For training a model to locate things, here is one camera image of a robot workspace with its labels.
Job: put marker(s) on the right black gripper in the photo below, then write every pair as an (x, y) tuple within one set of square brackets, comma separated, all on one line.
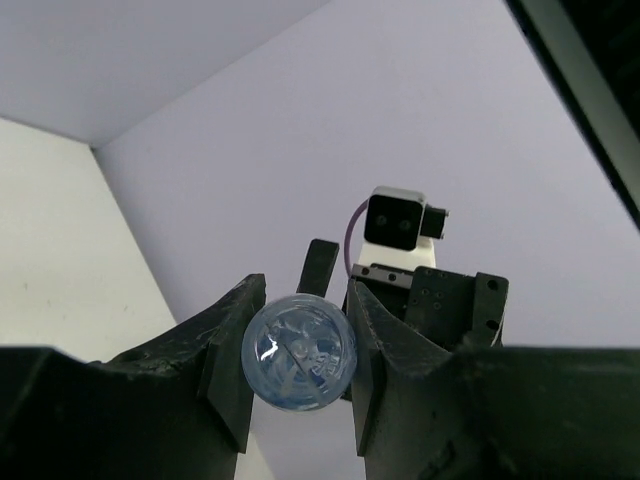
[(448, 308)]

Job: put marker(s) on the blue capped pen pack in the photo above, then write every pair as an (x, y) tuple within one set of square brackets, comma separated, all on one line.
[(299, 353)]

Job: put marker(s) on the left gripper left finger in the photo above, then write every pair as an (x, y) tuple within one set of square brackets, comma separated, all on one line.
[(175, 407)]

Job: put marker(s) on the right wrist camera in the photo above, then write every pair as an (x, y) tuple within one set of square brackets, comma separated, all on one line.
[(400, 230)]

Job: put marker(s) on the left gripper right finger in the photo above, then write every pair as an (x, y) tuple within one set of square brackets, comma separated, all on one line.
[(421, 412)]

